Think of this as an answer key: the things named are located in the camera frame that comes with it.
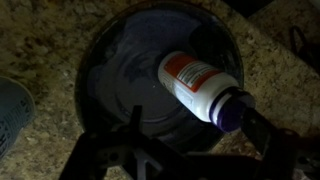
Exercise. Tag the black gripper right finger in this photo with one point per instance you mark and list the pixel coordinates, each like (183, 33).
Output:
(258, 130)

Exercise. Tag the white bottle orange label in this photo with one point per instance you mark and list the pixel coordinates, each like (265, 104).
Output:
(196, 85)

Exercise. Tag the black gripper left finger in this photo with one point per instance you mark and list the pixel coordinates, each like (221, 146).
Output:
(136, 118)

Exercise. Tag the dark round bowl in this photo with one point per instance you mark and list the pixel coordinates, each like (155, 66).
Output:
(133, 66)

